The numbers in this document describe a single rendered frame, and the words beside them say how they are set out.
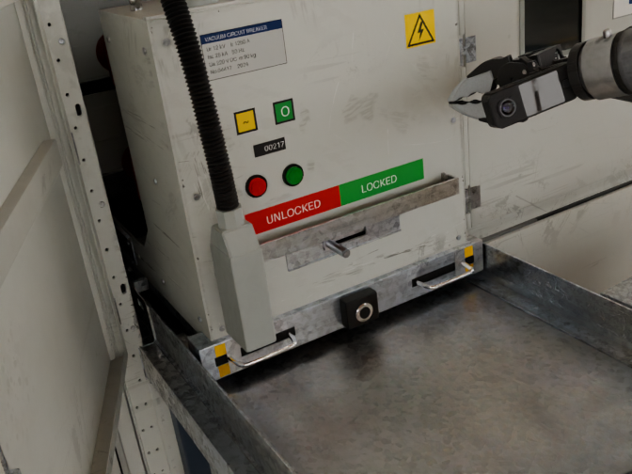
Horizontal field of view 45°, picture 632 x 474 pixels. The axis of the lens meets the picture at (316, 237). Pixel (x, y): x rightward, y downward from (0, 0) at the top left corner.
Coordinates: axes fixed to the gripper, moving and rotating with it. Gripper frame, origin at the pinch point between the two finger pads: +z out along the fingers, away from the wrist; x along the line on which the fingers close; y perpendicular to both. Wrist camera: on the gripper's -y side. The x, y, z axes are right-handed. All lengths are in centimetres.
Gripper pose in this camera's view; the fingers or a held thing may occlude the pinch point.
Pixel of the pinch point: (453, 102)
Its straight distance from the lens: 110.1
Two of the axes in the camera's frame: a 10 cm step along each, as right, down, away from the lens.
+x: -3.1, -9.2, -2.3
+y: 6.9, -3.8, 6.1
